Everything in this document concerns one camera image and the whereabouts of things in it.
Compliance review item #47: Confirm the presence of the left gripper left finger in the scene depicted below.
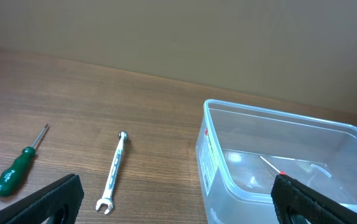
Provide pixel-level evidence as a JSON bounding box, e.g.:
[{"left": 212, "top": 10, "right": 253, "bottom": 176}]
[{"left": 0, "top": 174, "right": 84, "bottom": 224}]

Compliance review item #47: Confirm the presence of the green handled screwdriver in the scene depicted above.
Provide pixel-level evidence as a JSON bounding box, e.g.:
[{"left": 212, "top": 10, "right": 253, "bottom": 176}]
[{"left": 0, "top": 124, "right": 50, "bottom": 197}]

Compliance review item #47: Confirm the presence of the red black awl screwdriver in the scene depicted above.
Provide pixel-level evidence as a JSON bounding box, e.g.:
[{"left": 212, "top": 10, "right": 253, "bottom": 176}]
[{"left": 259, "top": 156, "right": 286, "bottom": 175}]

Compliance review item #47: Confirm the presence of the silver combination wrench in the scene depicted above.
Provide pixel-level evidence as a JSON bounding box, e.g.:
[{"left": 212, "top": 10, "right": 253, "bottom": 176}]
[{"left": 95, "top": 131, "right": 128, "bottom": 215}]

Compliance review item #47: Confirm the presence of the clear plastic container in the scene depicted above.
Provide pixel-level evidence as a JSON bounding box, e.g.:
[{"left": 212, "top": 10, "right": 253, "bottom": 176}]
[{"left": 196, "top": 100, "right": 357, "bottom": 223}]

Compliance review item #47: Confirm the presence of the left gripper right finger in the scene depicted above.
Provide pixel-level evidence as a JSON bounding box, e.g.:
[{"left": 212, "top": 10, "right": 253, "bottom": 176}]
[{"left": 271, "top": 174, "right": 357, "bottom": 224}]

